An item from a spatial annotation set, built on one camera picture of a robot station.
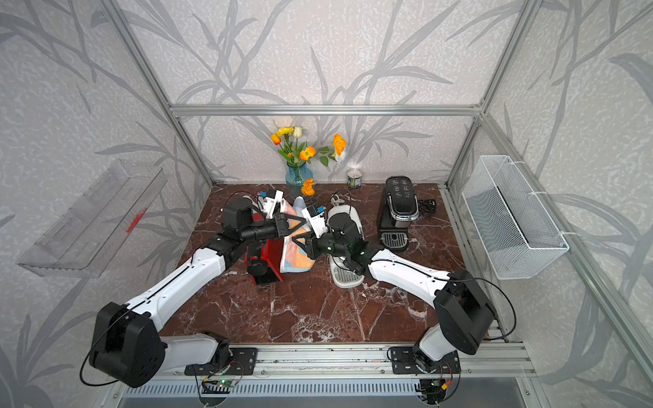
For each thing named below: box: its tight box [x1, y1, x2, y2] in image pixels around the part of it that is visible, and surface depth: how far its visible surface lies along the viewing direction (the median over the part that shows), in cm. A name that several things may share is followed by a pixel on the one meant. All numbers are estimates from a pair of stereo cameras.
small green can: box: [346, 170, 363, 189], surface depth 121 cm
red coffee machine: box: [244, 212, 284, 287], surface depth 79 cm
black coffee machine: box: [377, 175, 420, 253], surface depth 90 cm
